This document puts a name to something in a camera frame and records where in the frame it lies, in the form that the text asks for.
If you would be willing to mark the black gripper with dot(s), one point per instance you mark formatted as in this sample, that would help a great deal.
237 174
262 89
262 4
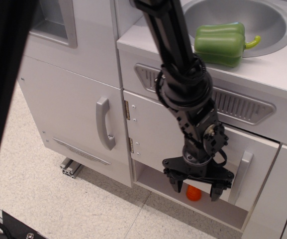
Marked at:
206 170

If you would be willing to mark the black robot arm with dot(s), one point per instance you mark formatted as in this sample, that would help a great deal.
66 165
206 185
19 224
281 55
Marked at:
183 82

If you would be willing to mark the white toy kitchen cabinet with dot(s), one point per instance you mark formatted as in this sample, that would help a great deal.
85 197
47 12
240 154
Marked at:
251 100

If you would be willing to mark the orange toy carrot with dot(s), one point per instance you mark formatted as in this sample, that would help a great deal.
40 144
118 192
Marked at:
193 193

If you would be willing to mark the upper metal hinge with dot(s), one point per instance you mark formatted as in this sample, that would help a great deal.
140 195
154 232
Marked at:
127 110

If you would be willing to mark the aluminium extrusion foot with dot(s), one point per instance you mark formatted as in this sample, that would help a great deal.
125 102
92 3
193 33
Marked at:
71 168

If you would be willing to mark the green toy bell pepper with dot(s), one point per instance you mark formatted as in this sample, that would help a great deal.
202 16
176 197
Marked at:
223 44

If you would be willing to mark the grey cabinet door handle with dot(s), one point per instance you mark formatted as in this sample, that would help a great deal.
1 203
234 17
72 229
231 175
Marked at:
240 177

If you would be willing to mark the grey left door handle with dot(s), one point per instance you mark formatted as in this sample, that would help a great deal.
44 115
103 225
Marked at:
102 108

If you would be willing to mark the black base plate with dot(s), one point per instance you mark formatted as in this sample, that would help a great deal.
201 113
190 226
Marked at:
12 228

